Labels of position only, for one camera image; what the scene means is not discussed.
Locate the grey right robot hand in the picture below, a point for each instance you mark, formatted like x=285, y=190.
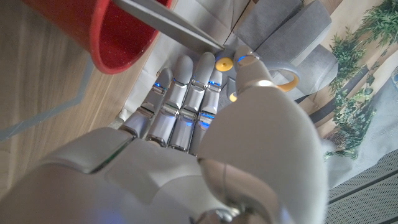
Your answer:
x=155, y=174

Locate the red plastic cup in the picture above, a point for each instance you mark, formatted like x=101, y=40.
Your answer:
x=121, y=37

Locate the grey tape outline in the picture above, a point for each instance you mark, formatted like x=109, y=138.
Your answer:
x=46, y=113

